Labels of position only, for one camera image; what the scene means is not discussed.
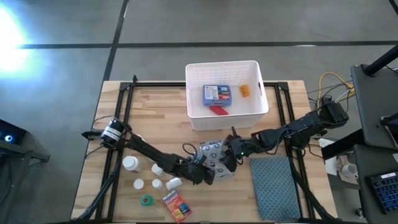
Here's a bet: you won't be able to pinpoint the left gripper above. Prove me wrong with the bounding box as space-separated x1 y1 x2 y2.
178 155 216 186

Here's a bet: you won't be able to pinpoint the green tape roll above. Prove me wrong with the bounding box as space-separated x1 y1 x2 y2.
139 195 155 207

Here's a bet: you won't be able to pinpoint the white perforated plastic basket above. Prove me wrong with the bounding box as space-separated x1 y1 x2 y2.
185 60 270 131

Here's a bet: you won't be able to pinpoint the black pole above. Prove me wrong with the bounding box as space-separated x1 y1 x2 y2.
363 45 398 77

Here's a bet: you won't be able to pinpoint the white paper sheet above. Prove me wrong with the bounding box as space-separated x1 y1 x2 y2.
318 138 338 177

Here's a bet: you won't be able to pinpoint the red flat packet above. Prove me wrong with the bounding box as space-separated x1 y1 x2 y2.
208 105 229 116

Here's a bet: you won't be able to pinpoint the blue first aid kit box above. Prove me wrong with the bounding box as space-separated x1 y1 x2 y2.
202 84 233 106

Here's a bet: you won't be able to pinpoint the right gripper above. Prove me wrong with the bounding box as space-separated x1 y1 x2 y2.
219 135 251 174

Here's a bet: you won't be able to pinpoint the yellow cable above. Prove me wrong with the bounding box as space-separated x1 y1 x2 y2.
317 72 355 106

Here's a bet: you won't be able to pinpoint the orange pill bottle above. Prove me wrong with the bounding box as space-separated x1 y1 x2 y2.
238 83 251 98

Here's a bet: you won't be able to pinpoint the white pouch with ring print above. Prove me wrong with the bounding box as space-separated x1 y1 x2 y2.
198 140 234 180

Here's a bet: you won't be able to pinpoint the black side desk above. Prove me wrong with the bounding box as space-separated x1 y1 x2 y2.
350 63 398 150

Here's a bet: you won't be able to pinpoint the white mug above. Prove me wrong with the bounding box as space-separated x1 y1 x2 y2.
341 163 359 180

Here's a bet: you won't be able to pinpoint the black table frame rails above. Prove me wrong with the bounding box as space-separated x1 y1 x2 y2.
70 74 338 223

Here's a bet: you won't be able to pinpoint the large white pill bottle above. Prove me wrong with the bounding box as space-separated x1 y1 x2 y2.
122 155 141 174

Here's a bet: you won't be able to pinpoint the blue patterned cloth pad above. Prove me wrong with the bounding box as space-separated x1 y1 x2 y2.
250 156 302 221

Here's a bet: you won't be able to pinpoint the black device with blue light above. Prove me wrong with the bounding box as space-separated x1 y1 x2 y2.
0 119 50 163

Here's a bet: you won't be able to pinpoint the red medicine carton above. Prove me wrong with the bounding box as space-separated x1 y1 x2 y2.
162 189 193 223

